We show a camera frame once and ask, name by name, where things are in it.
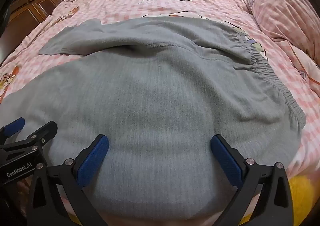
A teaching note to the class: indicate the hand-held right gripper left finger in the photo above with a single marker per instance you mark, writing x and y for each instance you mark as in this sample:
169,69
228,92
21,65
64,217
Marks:
93,161

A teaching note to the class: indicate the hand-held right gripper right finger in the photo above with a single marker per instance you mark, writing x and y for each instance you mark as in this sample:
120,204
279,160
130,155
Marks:
226,161

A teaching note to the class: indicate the grey pants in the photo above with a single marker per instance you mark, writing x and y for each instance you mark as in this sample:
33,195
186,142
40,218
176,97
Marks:
160,103

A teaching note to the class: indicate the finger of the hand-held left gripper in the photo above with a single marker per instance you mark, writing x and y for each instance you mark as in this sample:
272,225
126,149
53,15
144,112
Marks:
47,129
15,126

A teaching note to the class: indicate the pink checked printed blanket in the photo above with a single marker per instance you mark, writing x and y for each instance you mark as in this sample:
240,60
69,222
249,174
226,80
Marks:
125,3

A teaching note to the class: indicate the dark wooden footboard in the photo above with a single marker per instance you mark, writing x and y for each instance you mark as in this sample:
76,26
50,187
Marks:
32,8

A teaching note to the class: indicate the pink checked pillow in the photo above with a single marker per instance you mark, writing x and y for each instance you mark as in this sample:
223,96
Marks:
282,8

